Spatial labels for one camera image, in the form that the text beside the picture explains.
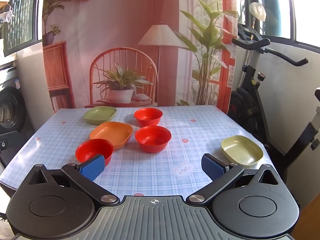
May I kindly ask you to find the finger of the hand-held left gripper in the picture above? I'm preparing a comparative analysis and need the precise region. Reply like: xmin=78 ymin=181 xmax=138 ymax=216
xmin=0 ymin=131 xmax=25 ymax=149

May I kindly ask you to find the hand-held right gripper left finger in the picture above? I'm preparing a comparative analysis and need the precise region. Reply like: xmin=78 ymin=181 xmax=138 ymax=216
xmin=25 ymin=154 xmax=120 ymax=207

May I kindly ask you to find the window with dark frame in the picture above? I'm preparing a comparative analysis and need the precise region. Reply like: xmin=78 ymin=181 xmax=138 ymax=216
xmin=0 ymin=0 xmax=43 ymax=57
xmin=240 ymin=0 xmax=320 ymax=48

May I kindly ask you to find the black exercise bike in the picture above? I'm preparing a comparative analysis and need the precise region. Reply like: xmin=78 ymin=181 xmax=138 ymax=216
xmin=229 ymin=22 xmax=320 ymax=180

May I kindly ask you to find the printed room backdrop cloth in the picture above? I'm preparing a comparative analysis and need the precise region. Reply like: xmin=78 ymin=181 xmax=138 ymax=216
xmin=42 ymin=0 xmax=238 ymax=113

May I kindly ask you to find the white plastic bag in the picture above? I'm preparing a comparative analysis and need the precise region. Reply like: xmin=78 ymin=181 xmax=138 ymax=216
xmin=249 ymin=2 xmax=267 ymax=22

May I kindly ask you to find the green plate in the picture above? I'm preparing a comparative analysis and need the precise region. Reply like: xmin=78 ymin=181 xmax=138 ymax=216
xmin=83 ymin=106 xmax=117 ymax=125

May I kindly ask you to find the washing machine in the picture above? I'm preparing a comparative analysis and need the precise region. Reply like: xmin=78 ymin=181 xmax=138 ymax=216
xmin=0 ymin=62 xmax=33 ymax=136

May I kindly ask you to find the red bowl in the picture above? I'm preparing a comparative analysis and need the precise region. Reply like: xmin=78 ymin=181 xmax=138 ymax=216
xmin=75 ymin=138 xmax=114 ymax=167
xmin=134 ymin=108 xmax=163 ymax=128
xmin=135 ymin=125 xmax=172 ymax=153

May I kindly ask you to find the blue plaid tablecloth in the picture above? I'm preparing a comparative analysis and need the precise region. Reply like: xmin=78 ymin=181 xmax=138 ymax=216
xmin=0 ymin=106 xmax=273 ymax=207

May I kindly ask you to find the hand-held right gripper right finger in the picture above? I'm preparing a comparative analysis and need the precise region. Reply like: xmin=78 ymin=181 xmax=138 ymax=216
xmin=186 ymin=153 xmax=282 ymax=207

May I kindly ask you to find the orange plate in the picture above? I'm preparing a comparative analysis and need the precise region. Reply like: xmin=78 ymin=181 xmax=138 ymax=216
xmin=89 ymin=121 xmax=134 ymax=151

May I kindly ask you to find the yellow-green plate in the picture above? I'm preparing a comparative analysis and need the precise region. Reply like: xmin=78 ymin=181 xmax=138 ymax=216
xmin=221 ymin=135 xmax=264 ymax=168

